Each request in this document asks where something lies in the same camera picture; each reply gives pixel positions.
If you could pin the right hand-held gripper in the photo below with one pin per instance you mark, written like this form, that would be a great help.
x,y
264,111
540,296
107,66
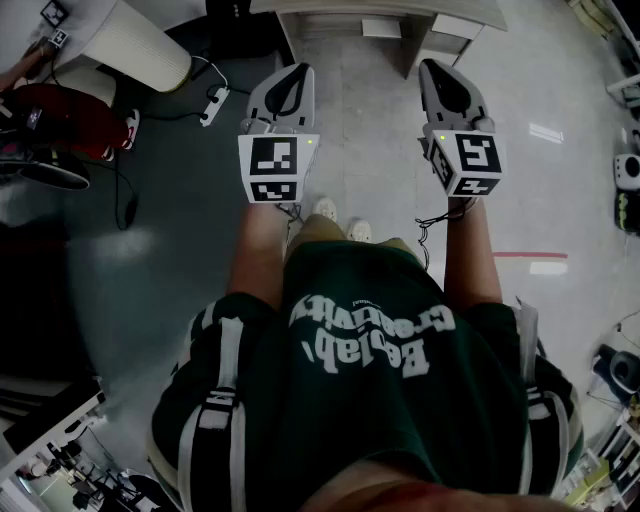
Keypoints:
x,y
475,155

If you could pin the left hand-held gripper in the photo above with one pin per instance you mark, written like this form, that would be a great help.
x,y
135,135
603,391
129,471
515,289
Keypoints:
x,y
272,160

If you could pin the person's left forearm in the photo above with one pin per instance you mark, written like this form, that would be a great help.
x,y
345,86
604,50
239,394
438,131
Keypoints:
x,y
255,250

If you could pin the person's right forearm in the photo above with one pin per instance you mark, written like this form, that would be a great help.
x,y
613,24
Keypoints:
x,y
470,250

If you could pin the white power strip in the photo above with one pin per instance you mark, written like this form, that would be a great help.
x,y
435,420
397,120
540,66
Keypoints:
x,y
215,105

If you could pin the light wooden desk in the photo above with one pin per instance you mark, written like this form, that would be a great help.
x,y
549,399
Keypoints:
x,y
450,15

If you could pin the person's left white shoe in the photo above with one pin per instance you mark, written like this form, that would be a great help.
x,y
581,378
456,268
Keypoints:
x,y
325,207

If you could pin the person's white shoe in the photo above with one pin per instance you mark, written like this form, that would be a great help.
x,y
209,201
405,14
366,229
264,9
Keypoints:
x,y
325,207
359,230

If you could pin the person's khaki shorts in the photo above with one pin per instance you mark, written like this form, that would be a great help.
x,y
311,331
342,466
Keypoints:
x,y
320,230

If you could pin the person's right white shoe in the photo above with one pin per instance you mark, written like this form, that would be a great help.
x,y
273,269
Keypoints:
x,y
359,230

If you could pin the white ribbed cylinder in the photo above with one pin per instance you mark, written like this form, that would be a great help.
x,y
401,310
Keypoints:
x,y
135,45

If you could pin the red floor tape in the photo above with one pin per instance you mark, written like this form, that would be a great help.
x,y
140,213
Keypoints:
x,y
530,255

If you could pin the white round device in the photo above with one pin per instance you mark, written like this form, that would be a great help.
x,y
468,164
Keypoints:
x,y
627,172

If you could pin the black and green device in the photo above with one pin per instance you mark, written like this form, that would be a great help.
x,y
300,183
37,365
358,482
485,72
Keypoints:
x,y
629,212

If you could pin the black speaker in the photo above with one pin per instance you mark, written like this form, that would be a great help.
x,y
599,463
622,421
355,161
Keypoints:
x,y
620,370

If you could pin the person's dark green shirt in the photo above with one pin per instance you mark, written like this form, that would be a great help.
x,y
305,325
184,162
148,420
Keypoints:
x,y
360,425

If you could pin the white storage rack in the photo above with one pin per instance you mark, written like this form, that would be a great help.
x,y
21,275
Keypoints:
x,y
615,465

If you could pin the white side table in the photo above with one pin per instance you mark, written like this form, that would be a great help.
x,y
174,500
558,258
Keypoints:
x,y
45,425

